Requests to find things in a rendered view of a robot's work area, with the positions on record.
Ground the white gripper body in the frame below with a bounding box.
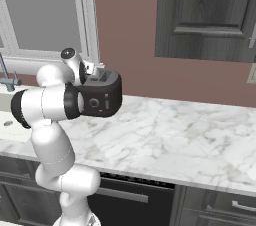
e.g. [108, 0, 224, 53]
[91, 63, 107, 82]

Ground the black toaster with grey top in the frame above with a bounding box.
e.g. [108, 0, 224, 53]
[77, 69, 123, 119]

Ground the white framed window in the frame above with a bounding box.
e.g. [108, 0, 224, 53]
[0, 0, 100, 65]

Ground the grey metal tap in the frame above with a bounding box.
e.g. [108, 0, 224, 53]
[0, 53, 23, 93]

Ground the white sink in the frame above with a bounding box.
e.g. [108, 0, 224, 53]
[0, 84, 35, 143]

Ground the black dishwasher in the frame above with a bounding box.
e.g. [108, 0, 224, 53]
[87, 171, 176, 226]

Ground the dark grey base cupboard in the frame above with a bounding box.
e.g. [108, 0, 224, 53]
[0, 155, 63, 226]

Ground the dark grey drawer front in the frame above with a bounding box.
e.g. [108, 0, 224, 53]
[179, 185, 256, 226]

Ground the dark grey wall cupboard door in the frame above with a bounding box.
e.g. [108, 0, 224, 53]
[154, 0, 256, 64]

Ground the silver dishwasher handle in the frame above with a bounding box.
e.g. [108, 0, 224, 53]
[95, 186, 150, 204]

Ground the beige wall outlet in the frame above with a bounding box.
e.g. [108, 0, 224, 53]
[246, 63, 256, 85]

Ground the silver cupboard door handle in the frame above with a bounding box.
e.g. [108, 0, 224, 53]
[248, 25, 256, 50]

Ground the silver drawer handle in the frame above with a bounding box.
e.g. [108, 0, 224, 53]
[231, 200, 256, 213]

